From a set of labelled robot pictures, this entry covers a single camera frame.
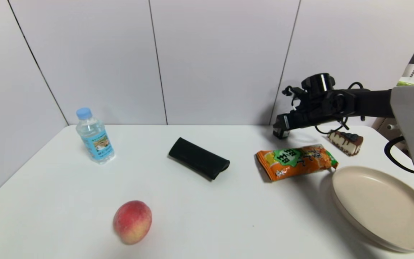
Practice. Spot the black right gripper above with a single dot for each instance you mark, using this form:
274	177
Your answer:
280	129

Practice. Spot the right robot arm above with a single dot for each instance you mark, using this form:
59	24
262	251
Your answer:
413	122

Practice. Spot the beige round plate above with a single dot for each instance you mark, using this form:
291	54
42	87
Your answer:
379	208

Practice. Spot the orange snack bag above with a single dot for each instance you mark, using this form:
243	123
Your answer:
295	163

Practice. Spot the chocolate topped cake slice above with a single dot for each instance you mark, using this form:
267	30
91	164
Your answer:
347	143

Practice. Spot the perforated beige desk panel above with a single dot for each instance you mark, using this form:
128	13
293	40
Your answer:
381	124

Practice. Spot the black soft pouch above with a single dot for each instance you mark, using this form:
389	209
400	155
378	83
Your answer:
198	158

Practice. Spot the red yellow peach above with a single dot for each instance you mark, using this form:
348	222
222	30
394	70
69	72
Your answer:
132	222

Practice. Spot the clear water bottle blue cap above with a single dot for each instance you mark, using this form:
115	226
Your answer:
95	143

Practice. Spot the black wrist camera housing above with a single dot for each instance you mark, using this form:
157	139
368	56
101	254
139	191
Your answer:
318	82

